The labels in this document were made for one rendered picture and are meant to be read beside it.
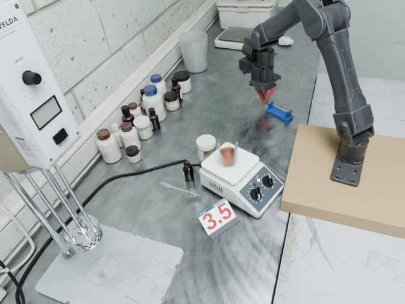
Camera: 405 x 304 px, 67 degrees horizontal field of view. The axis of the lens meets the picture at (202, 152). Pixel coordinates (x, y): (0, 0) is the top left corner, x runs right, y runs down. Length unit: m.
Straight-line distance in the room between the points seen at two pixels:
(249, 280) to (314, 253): 0.17
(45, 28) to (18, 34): 0.55
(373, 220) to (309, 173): 0.19
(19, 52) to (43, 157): 0.13
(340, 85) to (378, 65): 1.48
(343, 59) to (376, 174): 0.32
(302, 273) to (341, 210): 0.18
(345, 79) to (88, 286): 0.78
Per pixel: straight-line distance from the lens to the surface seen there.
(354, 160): 0.91
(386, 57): 2.29
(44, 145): 0.43
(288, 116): 1.11
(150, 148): 1.04
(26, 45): 0.41
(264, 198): 0.81
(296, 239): 0.80
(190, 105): 1.21
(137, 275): 0.76
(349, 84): 0.84
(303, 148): 0.95
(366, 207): 0.84
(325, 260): 0.79
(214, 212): 0.79
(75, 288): 0.81
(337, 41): 0.83
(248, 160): 0.83
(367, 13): 2.17
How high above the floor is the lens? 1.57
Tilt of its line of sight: 43 degrees down
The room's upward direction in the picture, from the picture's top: 7 degrees counter-clockwise
